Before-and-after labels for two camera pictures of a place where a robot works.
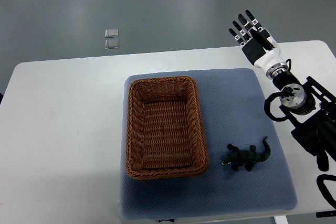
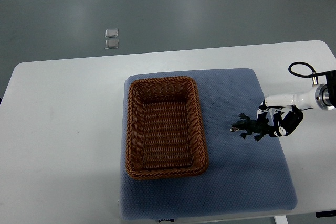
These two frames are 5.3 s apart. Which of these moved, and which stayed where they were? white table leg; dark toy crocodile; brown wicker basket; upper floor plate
Moved: dark toy crocodile
Stayed: white table leg; brown wicker basket; upper floor plate
